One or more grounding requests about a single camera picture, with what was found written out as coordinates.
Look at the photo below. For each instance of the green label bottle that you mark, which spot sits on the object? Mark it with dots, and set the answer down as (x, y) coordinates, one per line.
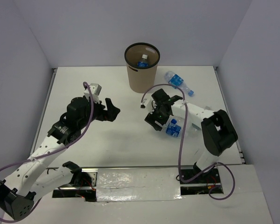
(194, 128)

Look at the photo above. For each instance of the bottle near bin, blue label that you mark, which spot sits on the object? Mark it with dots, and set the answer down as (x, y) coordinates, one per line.
(174, 79)

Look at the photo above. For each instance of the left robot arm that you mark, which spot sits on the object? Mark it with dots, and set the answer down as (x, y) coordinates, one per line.
(22, 190)

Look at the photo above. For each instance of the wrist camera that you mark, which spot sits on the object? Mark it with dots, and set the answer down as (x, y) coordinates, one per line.
(146, 104)
(95, 90)

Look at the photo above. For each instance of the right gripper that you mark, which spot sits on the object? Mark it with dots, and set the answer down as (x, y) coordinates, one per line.
(150, 120)

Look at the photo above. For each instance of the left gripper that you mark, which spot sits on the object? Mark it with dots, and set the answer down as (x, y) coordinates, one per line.
(109, 115)

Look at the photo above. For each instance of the aluminium rail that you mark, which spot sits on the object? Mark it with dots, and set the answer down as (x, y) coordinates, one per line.
(132, 167)

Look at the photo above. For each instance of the silver foil tape sheet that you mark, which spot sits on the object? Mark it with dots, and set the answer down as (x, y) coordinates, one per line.
(137, 184)

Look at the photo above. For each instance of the small bottle, blue cap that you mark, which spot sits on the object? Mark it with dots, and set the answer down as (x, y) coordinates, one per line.
(175, 122)

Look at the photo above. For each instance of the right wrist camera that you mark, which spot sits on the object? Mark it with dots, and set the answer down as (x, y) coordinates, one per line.
(146, 104)

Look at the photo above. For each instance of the brown paper bin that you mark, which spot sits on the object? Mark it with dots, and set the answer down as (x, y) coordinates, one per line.
(141, 79)

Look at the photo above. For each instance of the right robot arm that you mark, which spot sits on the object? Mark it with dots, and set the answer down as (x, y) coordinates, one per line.
(175, 116)

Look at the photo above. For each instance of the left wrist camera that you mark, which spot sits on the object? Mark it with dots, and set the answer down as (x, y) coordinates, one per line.
(95, 90)

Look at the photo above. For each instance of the clear bottle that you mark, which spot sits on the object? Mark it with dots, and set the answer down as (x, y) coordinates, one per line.
(174, 130)

